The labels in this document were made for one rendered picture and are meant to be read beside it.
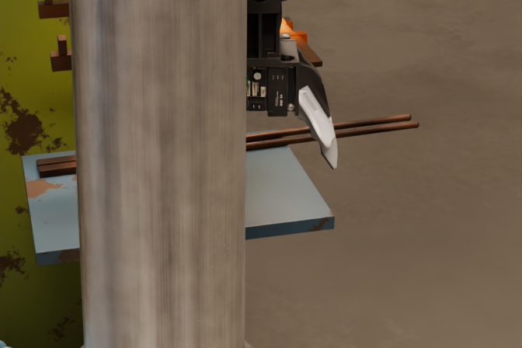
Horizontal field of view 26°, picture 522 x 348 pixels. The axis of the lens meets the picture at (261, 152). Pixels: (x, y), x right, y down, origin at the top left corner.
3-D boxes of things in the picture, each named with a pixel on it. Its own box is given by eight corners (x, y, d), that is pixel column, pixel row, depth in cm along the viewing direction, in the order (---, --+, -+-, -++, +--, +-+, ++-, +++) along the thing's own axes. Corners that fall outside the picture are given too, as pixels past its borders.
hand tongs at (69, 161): (409, 119, 183) (409, 112, 183) (420, 129, 180) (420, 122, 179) (36, 166, 167) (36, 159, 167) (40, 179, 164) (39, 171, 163)
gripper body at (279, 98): (217, 123, 102) (215, -5, 97) (218, 88, 110) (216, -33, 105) (301, 123, 103) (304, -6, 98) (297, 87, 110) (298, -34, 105)
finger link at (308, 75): (303, 136, 110) (250, 68, 107) (302, 128, 111) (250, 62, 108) (343, 109, 109) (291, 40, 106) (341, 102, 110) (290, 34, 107)
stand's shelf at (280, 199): (334, 228, 154) (335, 216, 153) (36, 266, 145) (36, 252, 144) (276, 140, 180) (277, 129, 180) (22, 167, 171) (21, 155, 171)
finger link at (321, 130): (336, 189, 108) (280, 118, 104) (331, 163, 113) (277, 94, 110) (363, 172, 107) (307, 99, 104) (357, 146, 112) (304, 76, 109)
